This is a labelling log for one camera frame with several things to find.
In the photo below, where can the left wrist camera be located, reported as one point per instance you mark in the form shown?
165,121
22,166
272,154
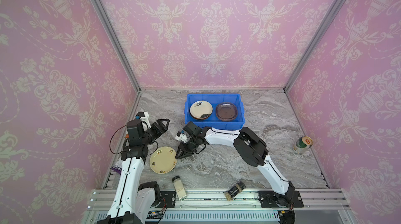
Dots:
144,117

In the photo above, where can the aluminium frame rail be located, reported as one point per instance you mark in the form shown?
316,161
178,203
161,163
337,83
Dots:
321,206

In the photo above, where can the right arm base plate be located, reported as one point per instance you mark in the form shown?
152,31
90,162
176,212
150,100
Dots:
270,199

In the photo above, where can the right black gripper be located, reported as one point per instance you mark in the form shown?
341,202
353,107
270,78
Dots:
189,141

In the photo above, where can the cream flower plate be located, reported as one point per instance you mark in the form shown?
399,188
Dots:
163,160

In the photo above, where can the cream plate black patch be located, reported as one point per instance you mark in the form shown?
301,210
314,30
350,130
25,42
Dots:
201,110

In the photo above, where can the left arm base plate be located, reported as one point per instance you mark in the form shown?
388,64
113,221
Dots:
167,199

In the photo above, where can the brown translucent plate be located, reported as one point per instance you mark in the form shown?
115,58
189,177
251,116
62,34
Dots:
226,112

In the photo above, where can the dark spice jar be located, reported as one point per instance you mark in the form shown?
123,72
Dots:
234,191

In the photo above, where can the white spice jar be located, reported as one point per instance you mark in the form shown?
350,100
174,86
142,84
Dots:
179,188

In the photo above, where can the green drink can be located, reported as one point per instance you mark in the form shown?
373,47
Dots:
302,145

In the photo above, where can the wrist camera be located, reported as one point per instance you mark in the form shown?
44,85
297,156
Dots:
144,117
181,136

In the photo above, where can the purple snack bag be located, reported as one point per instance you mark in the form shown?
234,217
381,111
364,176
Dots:
116,168

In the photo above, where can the blue plastic bin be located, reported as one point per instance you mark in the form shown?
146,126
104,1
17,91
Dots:
215,99

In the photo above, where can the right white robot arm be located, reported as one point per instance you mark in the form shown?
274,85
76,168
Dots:
251,148

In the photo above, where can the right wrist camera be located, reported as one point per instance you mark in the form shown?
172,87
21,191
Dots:
181,136

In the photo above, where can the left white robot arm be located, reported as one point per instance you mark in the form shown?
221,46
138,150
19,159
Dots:
133,200

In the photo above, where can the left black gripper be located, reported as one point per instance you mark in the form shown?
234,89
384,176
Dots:
157,128

